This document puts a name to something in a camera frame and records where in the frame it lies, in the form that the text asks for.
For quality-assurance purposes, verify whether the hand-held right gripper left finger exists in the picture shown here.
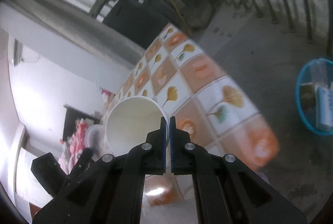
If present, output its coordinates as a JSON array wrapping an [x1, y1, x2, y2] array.
[[32, 117, 167, 224]]

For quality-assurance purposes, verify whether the dark green carton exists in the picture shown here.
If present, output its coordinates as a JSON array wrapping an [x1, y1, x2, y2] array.
[[300, 83, 316, 111]]

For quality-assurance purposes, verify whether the white blue carton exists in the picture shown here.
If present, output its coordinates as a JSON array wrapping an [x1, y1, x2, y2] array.
[[315, 85, 333, 129]]

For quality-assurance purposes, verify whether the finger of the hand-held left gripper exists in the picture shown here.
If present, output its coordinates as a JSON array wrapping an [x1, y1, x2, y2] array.
[[69, 147, 93, 180]]

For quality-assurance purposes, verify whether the pink floral cloth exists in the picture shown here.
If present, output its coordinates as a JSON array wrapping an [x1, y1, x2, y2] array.
[[58, 118, 90, 172]]

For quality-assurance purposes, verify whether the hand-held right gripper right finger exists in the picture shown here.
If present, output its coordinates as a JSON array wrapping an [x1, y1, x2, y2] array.
[[170, 116, 307, 224]]

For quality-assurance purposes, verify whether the clear plastic cup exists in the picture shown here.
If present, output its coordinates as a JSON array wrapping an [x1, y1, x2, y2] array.
[[85, 124, 111, 154]]

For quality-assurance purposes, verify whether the white air conditioner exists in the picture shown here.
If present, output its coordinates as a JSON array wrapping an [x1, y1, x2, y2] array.
[[12, 39, 24, 67]]

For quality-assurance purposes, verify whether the black cabinet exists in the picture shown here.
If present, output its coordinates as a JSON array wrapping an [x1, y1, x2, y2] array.
[[103, 0, 172, 50]]

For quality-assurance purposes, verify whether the blue plastic bin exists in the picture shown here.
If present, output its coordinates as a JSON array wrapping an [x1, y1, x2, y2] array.
[[296, 58, 333, 135]]

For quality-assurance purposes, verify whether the colourful small packet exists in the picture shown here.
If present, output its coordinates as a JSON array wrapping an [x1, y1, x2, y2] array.
[[100, 86, 115, 103]]

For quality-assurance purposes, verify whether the dark wooden furniture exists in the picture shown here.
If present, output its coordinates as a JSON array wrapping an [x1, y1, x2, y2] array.
[[62, 104, 102, 141]]

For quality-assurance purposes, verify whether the white paper cup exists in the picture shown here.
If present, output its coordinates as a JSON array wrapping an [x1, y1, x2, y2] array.
[[105, 96, 169, 157]]

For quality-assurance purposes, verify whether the yellow stick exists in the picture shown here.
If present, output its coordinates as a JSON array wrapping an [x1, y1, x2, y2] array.
[[159, 0, 194, 37]]

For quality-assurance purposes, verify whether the tile-patterned tablecloth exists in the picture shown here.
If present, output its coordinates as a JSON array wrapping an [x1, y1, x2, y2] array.
[[100, 22, 280, 209]]

